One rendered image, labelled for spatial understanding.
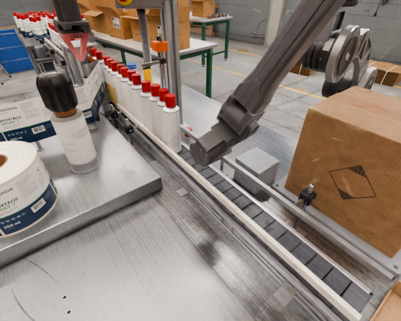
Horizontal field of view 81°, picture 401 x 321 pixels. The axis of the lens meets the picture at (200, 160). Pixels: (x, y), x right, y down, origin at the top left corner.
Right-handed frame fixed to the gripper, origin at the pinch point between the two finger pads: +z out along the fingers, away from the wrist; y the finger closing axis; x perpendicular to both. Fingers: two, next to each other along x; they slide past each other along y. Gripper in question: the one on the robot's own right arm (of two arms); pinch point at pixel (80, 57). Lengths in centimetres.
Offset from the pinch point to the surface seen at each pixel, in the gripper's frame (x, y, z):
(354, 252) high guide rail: 20, 75, 22
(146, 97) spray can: 16.9, 2.9, 15.0
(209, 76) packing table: 171, -141, 74
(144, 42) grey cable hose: 28.5, -16.3, 1.9
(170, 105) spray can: 17.6, 17.8, 12.7
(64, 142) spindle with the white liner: -12.4, 7.8, 19.6
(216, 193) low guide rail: 14, 44, 27
